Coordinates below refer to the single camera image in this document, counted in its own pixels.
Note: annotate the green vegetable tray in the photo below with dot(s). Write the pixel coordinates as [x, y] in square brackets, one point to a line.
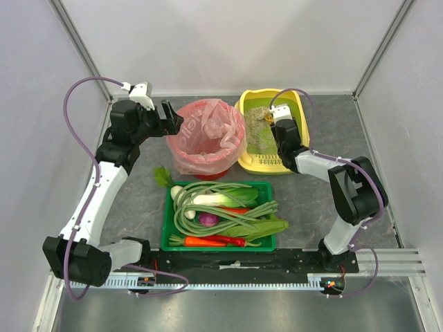
[267, 244]

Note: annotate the orange carrot middle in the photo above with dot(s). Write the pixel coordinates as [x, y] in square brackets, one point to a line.
[235, 210]

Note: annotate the pink plastic bin liner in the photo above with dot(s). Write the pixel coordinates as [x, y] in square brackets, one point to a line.
[212, 138]

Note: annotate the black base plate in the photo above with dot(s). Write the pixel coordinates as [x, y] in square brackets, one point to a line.
[292, 259]

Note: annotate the grey cat litter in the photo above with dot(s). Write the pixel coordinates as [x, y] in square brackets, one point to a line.
[259, 136]

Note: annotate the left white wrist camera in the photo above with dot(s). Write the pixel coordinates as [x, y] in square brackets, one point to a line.
[140, 93]

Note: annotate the purple onion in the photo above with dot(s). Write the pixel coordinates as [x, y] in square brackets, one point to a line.
[207, 219]

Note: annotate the red trash bin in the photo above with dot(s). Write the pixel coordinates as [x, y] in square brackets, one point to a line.
[211, 177]

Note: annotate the red chili pepper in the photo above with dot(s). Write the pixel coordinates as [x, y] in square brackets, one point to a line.
[236, 241]

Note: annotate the green long beans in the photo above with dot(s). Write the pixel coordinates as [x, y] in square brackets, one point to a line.
[247, 195]

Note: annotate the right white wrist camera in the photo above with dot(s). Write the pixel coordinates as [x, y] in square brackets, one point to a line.
[281, 112]

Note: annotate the white green leek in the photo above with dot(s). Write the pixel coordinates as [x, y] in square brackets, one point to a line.
[215, 200]

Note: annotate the white radish with leaves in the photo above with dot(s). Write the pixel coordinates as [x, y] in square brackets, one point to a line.
[163, 178]

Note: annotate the green lettuce leaf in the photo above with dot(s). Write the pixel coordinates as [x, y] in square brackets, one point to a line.
[258, 228]

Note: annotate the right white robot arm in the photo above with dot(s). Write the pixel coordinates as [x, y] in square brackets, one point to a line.
[358, 195]

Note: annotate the orange carrot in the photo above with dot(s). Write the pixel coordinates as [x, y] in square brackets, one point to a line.
[235, 210]
[194, 242]

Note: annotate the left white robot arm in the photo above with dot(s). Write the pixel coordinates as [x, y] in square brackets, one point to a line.
[76, 255]

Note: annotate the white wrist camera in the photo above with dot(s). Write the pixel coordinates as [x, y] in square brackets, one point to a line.
[281, 112]
[140, 93]

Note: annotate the orange carrot front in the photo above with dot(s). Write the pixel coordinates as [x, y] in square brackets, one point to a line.
[194, 242]

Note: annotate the white small mushroom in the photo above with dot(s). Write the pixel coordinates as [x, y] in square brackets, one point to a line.
[190, 214]

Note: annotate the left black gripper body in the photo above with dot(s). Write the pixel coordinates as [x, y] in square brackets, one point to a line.
[166, 115]

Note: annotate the grey slotted cable duct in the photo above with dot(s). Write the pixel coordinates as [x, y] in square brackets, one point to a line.
[135, 283]

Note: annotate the yellow litter box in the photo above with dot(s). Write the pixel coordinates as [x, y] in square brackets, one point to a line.
[271, 164]

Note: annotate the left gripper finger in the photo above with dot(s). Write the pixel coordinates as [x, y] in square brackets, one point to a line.
[168, 110]
[172, 125]

